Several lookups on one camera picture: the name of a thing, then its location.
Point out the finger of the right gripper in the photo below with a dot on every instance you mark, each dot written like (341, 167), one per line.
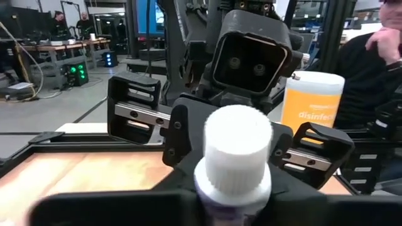
(182, 135)
(282, 144)

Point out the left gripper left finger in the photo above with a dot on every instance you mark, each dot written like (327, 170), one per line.
(110, 210)

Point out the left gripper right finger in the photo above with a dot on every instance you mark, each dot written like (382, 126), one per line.
(345, 213)

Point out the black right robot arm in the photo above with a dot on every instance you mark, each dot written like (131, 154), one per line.
(188, 31)

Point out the yellow disinfecting wipes canister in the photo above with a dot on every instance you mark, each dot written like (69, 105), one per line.
(311, 103)

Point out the computer tower blue lights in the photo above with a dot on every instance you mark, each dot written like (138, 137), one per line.
(110, 59)

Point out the computer tower green lights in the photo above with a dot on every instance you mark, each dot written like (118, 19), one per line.
(77, 73)

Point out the blue-lit monitor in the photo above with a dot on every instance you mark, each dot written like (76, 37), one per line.
(150, 15)

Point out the person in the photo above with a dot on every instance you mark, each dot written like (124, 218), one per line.
(59, 25)
(361, 78)
(84, 25)

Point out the wooden workbench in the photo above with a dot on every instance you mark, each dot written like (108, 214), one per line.
(53, 51)

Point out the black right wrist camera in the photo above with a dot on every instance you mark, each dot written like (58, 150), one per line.
(251, 62)

